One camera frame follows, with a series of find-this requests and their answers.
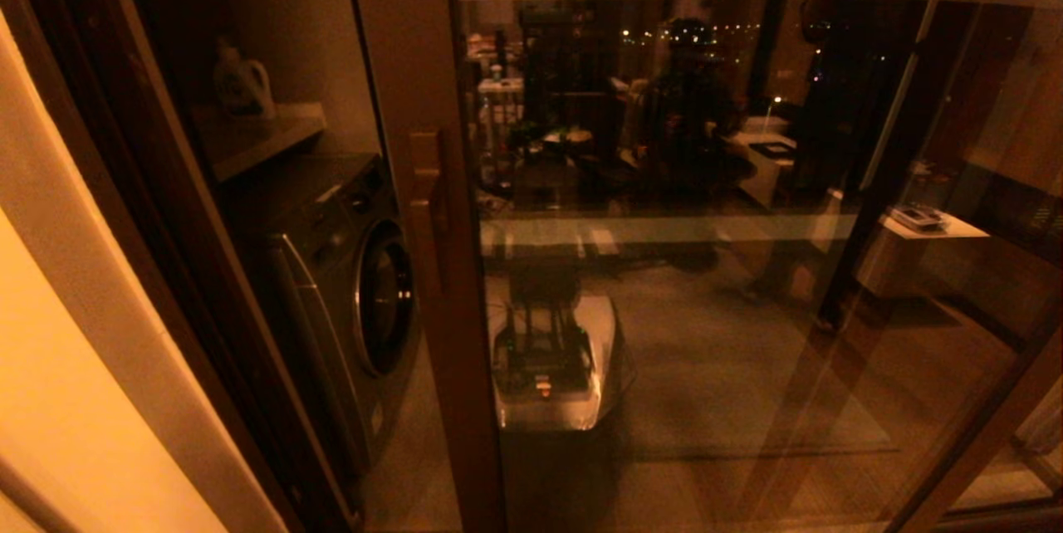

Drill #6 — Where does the brown framed sliding glass door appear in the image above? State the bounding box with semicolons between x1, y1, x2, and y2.
343;0;1063;533

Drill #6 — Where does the wooden wall shelf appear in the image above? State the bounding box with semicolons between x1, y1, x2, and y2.
189;104;328;184

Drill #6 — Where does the glass window with wooden frame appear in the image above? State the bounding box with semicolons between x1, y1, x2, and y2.
731;0;1063;533

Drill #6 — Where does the white detergent jug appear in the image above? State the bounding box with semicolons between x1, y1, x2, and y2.
213;38;277;120

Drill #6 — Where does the white side table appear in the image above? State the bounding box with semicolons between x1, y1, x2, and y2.
855;205;992;298

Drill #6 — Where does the grey front-load washing machine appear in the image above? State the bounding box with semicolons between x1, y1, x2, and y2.
220;153;419;477

